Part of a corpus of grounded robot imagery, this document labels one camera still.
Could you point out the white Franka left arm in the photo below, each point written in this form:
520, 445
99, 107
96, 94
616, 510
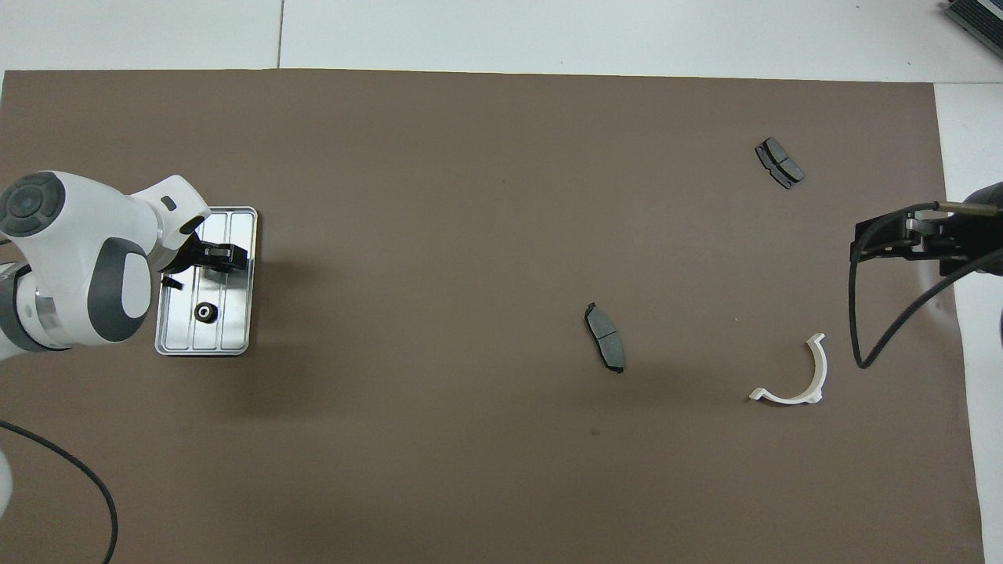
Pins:
70, 235

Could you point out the stacked grey brake pad pair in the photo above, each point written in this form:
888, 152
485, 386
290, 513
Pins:
780, 162

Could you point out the silver metal tray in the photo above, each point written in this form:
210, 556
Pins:
235, 321

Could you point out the grey ribbed device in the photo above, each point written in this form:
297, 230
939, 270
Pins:
979, 19

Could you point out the small black gear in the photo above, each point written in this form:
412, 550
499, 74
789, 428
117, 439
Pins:
171, 283

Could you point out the single grey brake pad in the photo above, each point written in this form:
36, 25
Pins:
604, 333

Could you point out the brown table mat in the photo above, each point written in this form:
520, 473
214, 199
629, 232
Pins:
470, 235

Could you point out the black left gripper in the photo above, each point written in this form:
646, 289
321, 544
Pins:
188, 257

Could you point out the white curved plastic bracket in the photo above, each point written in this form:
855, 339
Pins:
820, 368

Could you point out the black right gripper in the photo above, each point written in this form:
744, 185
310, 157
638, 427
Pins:
972, 231

